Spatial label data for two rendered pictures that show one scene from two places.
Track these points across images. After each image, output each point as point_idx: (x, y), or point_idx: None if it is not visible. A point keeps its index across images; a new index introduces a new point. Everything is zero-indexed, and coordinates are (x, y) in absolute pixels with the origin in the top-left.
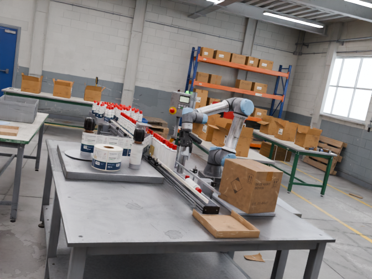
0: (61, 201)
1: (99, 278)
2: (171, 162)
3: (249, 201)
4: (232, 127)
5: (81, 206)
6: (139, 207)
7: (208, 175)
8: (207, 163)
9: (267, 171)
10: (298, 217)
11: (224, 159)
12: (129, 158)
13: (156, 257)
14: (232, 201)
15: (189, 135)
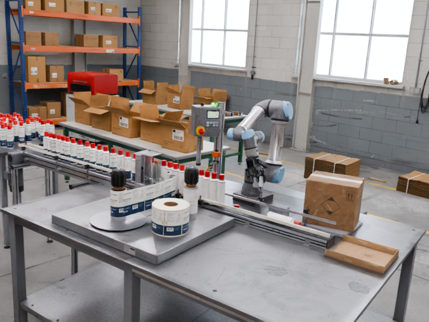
0: (222, 301)
1: None
2: (223, 195)
3: (353, 219)
4: (276, 137)
5: (246, 296)
6: (282, 269)
7: (253, 197)
8: (248, 182)
9: (360, 183)
10: (373, 217)
11: (277, 176)
12: None
13: None
14: (327, 223)
15: (258, 162)
